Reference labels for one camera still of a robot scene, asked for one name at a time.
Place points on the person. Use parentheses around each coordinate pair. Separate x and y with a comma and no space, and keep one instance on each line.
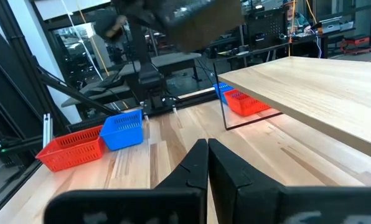
(297,21)

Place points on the black plastic basket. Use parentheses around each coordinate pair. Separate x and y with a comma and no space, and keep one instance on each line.
(82,126)

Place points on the silver aluminium bracket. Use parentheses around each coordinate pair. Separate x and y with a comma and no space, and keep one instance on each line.
(47,129)

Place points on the gray desk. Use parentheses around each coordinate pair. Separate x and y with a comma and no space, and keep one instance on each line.
(173,59)

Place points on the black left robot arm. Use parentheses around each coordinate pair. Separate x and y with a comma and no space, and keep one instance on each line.
(142,46)

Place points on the red plastic basket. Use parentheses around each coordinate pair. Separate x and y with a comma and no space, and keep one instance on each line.
(244,104)
(70,152)

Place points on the black pegboard panel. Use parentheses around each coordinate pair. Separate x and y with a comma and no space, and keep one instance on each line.
(266,28)

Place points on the black workbench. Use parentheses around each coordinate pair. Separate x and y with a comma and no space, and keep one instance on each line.
(303,39)

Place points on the wooden shelf with black legs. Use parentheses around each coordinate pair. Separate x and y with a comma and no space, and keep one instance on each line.
(313,93)

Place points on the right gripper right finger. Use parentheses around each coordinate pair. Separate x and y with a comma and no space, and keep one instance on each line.
(251,202)

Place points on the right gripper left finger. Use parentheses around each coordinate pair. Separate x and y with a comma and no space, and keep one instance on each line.
(173,205)

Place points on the blue plastic basket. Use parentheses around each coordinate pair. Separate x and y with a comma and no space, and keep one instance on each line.
(123,133)
(221,90)

